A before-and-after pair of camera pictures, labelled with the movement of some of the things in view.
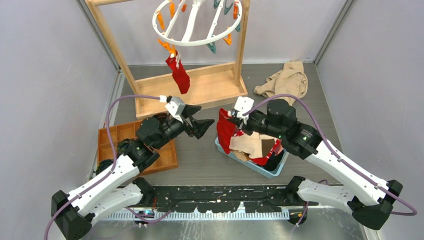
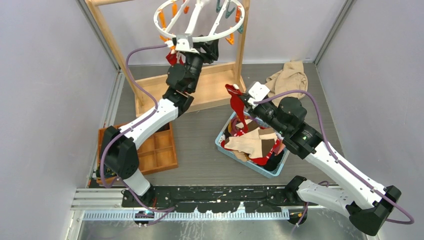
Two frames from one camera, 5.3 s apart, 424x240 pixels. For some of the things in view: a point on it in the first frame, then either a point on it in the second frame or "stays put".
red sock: x=226 y=129 -> x=237 y=105
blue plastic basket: x=268 y=174 stays put
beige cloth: x=292 y=80 stays put
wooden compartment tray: x=119 y=132 stays put
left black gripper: x=199 y=126 -> x=210 y=48
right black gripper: x=244 y=124 -> x=244 y=97
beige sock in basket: x=251 y=144 stays put
